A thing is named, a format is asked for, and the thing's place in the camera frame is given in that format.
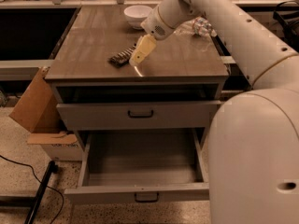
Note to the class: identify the white ceramic bowl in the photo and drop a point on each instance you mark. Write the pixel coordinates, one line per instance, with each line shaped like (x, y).
(134, 15)

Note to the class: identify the white cardboard box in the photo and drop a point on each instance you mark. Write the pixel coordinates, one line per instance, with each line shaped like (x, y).
(58, 146)

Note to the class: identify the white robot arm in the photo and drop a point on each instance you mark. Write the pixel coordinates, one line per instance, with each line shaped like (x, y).
(253, 141)

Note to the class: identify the brown cardboard box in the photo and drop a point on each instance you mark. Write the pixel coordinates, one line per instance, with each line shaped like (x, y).
(36, 110)

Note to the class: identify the clear plastic water bottle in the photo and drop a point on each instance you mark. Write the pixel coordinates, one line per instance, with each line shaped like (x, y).
(198, 26)

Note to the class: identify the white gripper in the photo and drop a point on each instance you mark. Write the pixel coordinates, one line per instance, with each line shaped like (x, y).
(154, 26)

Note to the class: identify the open grey middle drawer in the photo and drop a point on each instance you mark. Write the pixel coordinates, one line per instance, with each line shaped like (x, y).
(141, 166)

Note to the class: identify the black metal stand leg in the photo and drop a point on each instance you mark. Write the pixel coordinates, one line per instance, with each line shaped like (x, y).
(31, 202)

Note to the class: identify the grey drawer cabinet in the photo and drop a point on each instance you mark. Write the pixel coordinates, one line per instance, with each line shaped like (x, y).
(182, 68)

